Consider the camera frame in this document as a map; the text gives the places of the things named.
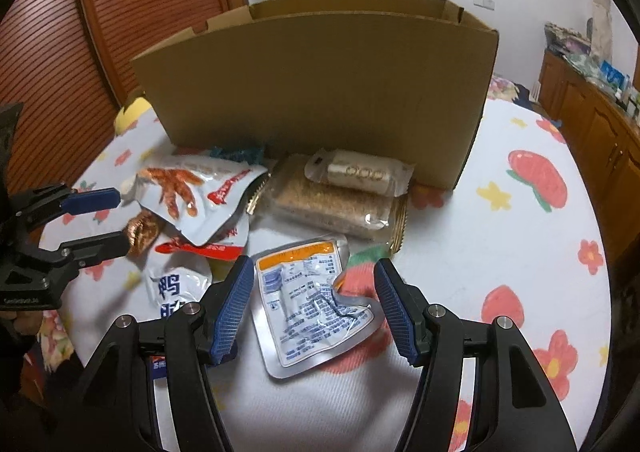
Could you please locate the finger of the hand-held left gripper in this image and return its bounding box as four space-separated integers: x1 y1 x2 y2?
11 186 122 229
35 230 132 273

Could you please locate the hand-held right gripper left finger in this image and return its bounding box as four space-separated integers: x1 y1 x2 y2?
65 256 256 452

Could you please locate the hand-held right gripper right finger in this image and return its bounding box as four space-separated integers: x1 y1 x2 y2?
374 258 591 452

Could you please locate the copper brown snack packet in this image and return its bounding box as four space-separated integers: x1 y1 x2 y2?
125 211 166 260

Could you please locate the white packet with blue characters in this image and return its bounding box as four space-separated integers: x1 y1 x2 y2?
145 252 213 378

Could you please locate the silver packet with orange stripe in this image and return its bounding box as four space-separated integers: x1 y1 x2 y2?
254 238 386 379

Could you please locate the red and white snack packet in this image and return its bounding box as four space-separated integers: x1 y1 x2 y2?
155 214 250 263

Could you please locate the white chicken feet snack packet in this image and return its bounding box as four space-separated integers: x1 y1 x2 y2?
127 154 271 247

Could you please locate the clear packet of brown crackers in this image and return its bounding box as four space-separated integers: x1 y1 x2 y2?
248 154 411 253

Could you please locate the small clear cake roll packet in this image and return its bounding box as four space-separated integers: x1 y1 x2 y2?
305 148 416 197

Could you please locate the brown cardboard box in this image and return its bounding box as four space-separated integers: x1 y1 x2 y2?
131 0 500 191

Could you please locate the person's left hand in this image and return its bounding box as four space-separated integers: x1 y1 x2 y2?
0 313 41 348

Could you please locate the yellow plush toy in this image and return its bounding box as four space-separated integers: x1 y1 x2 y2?
114 94 153 135

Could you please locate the white strawberry print bedsheet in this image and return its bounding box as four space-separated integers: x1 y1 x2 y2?
37 92 613 452

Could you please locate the teal snack wrapper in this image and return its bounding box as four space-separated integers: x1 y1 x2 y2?
209 144 266 165

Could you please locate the brown wooden slatted wardrobe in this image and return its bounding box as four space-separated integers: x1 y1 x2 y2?
0 0 251 213

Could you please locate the floral quilt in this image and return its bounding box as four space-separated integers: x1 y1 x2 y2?
487 74 531 105

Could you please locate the brown wooden cabinet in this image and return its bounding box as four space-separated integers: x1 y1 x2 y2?
537 49 640 283

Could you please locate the clutter of bottles and packets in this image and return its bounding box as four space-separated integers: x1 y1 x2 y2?
544 22 640 123

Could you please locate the patterned beige curtain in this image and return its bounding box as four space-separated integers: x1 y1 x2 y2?
587 0 615 57

